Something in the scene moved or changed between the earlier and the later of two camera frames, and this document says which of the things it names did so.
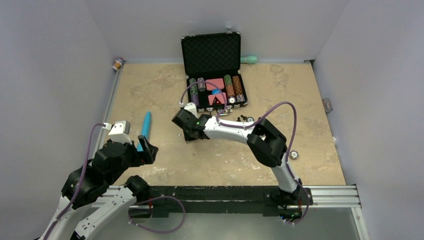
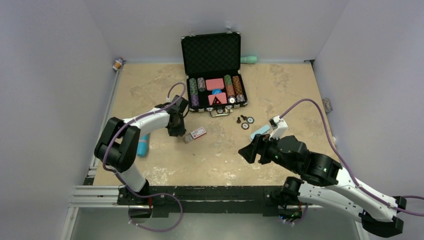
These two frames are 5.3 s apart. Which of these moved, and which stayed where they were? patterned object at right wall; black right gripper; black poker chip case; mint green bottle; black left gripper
Moved: black left gripper; black right gripper
Stayed: mint green bottle; patterned object at right wall; black poker chip case
